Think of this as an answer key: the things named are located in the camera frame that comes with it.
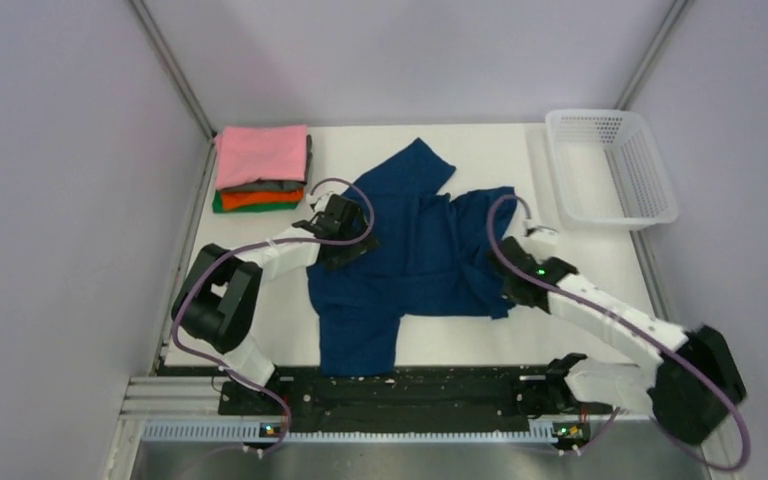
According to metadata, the dark blue t shirt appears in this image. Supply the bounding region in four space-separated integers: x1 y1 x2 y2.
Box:
307 138 516 377

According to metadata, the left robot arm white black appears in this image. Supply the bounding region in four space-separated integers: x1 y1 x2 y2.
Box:
170 193 379 414

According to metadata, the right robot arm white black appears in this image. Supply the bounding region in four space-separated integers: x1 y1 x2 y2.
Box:
488 237 747 446

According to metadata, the grey folded t shirt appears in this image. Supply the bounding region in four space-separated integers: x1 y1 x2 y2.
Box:
229 135 313 193

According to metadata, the pink folded t shirt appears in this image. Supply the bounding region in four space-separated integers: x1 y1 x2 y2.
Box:
216 125 308 189

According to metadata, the orange folded t shirt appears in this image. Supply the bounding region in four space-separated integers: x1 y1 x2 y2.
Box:
220 188 306 212

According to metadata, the green folded t shirt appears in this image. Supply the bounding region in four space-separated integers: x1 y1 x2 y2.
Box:
211 190 300 215

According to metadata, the white plastic basket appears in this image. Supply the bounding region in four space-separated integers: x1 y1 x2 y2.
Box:
545 109 679 231

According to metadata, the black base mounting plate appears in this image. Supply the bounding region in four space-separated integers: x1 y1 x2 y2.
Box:
218 365 611 433

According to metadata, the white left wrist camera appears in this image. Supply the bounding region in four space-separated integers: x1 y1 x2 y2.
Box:
306 193 332 213

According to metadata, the white slotted cable duct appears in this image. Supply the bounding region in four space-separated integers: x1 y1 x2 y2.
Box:
141 419 558 444

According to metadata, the aluminium frame rail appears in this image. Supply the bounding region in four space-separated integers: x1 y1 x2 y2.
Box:
118 374 722 422

